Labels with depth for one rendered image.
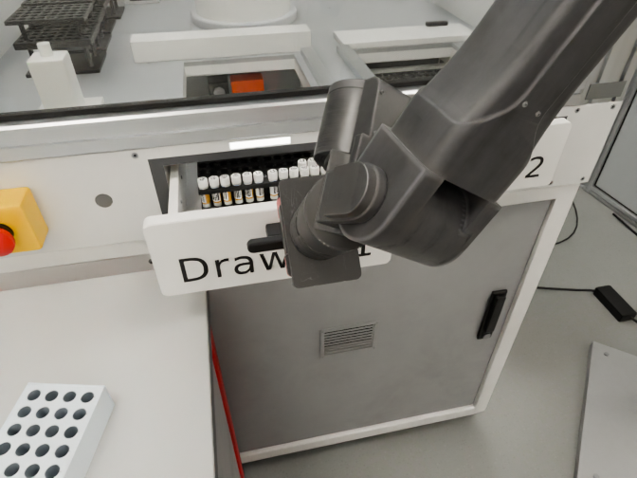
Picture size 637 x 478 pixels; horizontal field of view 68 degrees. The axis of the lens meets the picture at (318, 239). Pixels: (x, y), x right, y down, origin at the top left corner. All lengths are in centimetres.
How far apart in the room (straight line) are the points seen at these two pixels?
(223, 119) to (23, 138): 23
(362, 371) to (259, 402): 24
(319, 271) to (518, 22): 26
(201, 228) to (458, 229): 32
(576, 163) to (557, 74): 62
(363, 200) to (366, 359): 81
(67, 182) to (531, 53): 57
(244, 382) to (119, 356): 44
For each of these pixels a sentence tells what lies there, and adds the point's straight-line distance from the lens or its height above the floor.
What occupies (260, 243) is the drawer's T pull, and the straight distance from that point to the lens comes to 51.
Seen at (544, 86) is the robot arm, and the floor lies 115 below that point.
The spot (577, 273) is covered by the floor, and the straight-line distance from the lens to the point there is 204.
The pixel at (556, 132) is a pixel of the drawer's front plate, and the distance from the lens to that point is 80.
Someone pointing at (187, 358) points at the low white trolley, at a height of 76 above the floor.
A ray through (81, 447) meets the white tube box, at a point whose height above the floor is 79.
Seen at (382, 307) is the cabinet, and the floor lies 55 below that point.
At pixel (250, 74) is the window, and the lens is 62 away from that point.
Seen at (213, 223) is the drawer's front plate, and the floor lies 92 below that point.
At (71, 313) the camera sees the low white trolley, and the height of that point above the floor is 76.
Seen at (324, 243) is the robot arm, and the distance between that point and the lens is 33.
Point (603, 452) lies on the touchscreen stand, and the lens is 153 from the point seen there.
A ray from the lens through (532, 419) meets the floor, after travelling 154.
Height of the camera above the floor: 124
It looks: 40 degrees down
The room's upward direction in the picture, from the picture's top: straight up
